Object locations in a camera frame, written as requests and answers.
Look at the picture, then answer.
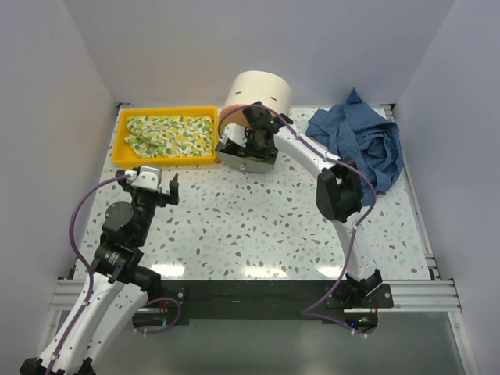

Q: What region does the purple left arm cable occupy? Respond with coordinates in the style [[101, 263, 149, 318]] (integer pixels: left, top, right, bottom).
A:
[[46, 175, 181, 375]]

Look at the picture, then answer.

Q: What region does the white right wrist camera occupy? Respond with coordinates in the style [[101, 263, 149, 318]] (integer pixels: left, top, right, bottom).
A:
[[220, 123, 247, 147]]

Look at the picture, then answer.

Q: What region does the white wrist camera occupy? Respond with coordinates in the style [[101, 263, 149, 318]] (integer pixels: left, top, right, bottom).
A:
[[130, 165, 163, 191], [220, 123, 247, 147]]

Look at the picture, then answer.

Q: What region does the yellow plastic tray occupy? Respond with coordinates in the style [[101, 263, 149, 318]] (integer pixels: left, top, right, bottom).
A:
[[112, 106, 218, 168]]

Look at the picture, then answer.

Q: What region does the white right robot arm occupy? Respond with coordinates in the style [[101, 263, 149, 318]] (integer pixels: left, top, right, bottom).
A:
[[217, 102, 383, 307]]

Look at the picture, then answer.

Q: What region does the lemon print cloth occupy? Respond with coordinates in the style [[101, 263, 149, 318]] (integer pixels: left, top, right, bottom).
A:
[[125, 115, 214, 159]]

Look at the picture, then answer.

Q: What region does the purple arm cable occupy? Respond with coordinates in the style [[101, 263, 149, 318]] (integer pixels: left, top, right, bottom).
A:
[[217, 103, 378, 331], [46, 175, 181, 375]]

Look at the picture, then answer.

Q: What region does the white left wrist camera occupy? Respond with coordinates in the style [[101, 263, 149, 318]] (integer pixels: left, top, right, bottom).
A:
[[130, 165, 163, 191]]

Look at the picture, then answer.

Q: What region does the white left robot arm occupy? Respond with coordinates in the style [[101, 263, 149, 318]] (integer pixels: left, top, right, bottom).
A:
[[20, 166, 179, 374]]

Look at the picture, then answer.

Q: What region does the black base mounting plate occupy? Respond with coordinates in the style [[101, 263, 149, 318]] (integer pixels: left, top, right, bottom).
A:
[[159, 280, 394, 329]]

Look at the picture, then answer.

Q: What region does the blue checkered cloth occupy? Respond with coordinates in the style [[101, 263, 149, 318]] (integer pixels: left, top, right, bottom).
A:
[[305, 89, 405, 195]]

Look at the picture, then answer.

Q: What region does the round cream drawer organizer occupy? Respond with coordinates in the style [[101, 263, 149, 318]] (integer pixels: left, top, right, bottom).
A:
[[216, 70, 292, 173]]

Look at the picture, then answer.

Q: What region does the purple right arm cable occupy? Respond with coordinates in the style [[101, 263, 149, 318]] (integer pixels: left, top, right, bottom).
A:
[[217, 103, 378, 331]]

